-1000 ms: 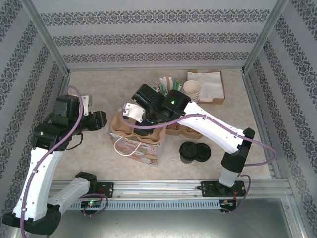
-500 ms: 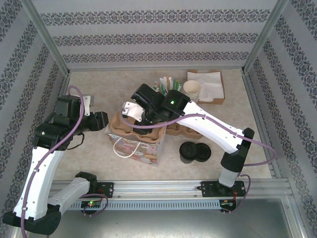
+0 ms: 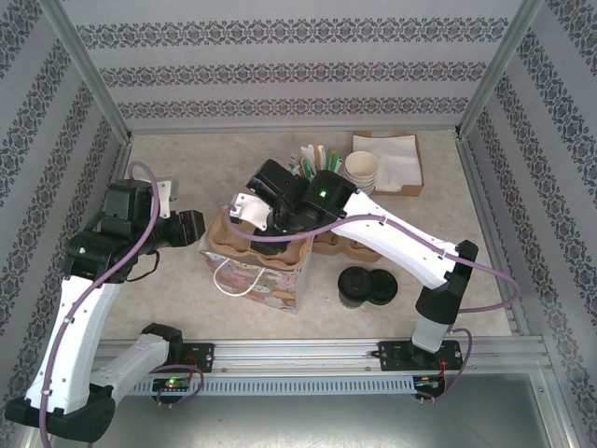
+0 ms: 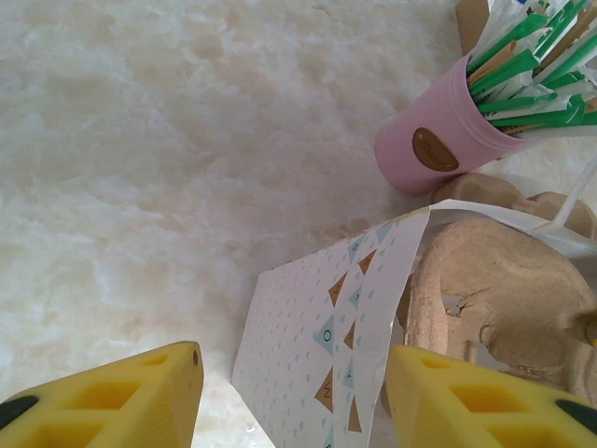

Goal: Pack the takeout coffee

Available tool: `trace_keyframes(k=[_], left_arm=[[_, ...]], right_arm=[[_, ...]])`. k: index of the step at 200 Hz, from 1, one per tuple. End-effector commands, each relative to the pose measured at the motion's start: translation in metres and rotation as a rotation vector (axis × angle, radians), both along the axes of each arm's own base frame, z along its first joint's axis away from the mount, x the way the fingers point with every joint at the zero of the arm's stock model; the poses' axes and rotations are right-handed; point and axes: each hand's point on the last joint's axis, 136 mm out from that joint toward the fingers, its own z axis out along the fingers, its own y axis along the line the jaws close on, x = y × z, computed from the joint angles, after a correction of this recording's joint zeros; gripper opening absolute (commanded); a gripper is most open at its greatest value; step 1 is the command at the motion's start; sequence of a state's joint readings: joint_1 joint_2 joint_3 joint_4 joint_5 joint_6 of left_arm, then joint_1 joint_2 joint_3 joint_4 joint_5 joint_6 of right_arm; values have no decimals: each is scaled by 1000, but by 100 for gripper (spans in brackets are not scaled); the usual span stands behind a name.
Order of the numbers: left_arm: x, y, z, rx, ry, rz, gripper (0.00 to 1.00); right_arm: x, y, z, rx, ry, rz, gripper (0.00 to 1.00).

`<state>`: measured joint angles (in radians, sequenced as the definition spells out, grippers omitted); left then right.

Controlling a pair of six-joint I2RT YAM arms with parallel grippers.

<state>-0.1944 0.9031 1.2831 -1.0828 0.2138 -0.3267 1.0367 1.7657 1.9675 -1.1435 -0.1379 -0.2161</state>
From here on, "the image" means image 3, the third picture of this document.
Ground brown pulp cup carrier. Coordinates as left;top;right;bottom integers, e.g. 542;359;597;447
206;214;312;271
311;232;382;263

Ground white printed paper bag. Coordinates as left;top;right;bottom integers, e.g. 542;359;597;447
199;232;314;316

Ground stack of white paper cups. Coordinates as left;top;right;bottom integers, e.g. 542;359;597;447
343;151;380;195

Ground white paper napkins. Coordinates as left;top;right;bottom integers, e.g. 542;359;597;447
353;133;421;193

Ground brown cardboard napkin tray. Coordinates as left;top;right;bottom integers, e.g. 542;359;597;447
352;132;425;198

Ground long purple left arm cable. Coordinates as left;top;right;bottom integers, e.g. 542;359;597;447
36;161;162;448

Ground long purple arm cable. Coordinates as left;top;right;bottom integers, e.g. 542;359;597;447
36;161;162;448
227;204;522;314

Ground thin black cable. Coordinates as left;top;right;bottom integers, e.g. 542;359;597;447
123;249;160;284

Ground long purple right arm cable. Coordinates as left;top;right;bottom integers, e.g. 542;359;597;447
227;204;522;314

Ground aluminium wall rail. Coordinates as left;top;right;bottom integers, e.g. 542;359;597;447
128;124;463;137

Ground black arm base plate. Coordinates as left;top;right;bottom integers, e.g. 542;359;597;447
130;342;215;374
376;340;465;373

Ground short purple cable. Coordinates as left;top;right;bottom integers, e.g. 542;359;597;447
156;362;205;408
419;326;476;406

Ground aluminium mounting rail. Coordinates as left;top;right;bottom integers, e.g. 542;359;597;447
100;338;547;378

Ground aluminium frame post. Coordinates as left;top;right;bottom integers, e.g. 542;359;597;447
454;0;547;141
39;0;134;141

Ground slotted grey cable duct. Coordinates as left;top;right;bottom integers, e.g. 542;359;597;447
114;375;421;398

